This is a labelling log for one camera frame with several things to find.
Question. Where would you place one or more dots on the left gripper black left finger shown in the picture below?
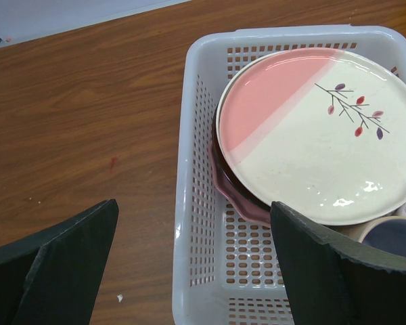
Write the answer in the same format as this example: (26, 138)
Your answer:
(53, 276)

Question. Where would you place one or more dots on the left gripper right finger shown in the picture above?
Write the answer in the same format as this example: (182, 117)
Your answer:
(333, 279)

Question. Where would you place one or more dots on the pink purple mug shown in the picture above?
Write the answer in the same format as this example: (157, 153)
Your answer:
(385, 233)

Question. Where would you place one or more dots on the pink dotted scalloped plate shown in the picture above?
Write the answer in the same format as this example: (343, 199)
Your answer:
(245, 208)

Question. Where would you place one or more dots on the pink cream branch plate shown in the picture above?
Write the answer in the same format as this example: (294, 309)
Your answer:
(321, 130)

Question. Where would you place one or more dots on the red rimmed cream plate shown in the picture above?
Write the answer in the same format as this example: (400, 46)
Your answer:
(231, 178)

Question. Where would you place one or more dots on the white plastic basket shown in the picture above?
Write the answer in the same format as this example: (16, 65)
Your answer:
(225, 269)

